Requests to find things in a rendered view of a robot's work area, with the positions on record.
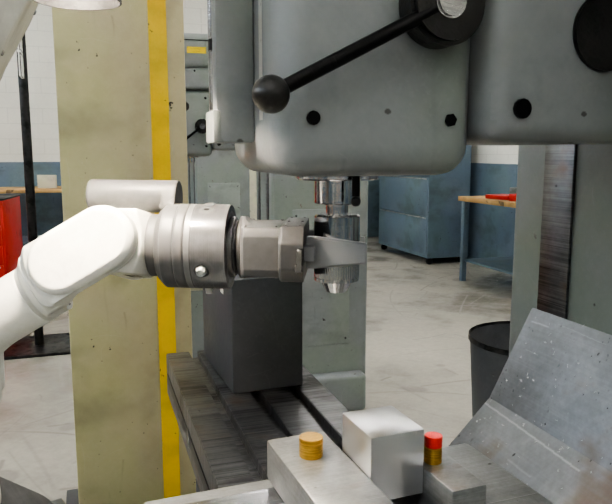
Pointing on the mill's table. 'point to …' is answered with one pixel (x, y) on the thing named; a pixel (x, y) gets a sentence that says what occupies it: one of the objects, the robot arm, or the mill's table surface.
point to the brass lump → (311, 446)
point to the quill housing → (356, 95)
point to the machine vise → (466, 469)
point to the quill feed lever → (445, 10)
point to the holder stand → (255, 333)
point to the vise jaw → (318, 475)
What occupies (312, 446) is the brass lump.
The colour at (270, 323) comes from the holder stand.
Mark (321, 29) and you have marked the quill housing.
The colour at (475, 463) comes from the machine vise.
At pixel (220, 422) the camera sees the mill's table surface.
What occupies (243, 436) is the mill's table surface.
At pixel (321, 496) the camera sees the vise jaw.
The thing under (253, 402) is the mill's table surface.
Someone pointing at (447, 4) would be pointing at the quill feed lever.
